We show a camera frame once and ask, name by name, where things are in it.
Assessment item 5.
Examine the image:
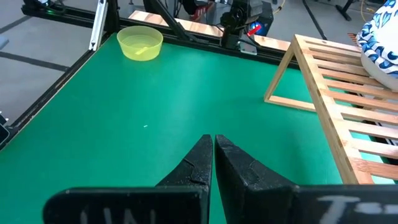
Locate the yellow plastic bowl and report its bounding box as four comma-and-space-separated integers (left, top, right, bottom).
116, 25, 164, 62

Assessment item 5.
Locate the wooden slatted shelf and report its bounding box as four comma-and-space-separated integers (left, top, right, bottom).
263, 33, 398, 185

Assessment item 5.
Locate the black aluminium table frame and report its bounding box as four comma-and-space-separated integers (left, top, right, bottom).
0, 0, 294, 151

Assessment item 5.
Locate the black box with blue light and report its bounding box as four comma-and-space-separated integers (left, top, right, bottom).
248, 1, 275, 37

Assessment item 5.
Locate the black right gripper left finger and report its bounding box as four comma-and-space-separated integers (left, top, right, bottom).
42, 134, 215, 224

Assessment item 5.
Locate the blue patterned paper bowl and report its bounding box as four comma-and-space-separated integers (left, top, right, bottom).
355, 0, 398, 92

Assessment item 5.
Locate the green table mat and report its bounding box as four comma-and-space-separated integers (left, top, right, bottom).
0, 32, 398, 224

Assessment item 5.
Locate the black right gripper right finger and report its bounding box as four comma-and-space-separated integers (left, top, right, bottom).
215, 134, 398, 224

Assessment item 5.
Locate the silver aluminium profile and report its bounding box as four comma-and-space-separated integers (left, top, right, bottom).
88, 0, 108, 52

